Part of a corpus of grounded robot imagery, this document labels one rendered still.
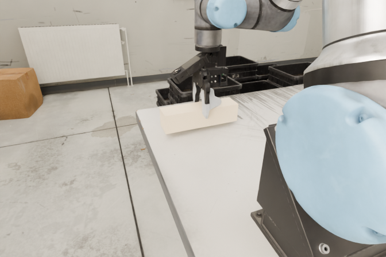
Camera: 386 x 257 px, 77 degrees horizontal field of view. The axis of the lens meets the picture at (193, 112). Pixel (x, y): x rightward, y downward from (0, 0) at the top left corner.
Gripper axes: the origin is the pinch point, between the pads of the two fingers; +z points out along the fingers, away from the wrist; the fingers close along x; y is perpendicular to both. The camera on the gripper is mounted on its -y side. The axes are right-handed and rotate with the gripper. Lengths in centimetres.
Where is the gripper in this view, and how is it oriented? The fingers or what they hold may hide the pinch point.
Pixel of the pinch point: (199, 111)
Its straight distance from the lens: 75.6
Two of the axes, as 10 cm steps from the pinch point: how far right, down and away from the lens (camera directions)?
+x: -3.6, -4.1, 8.4
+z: 0.0, 9.0, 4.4
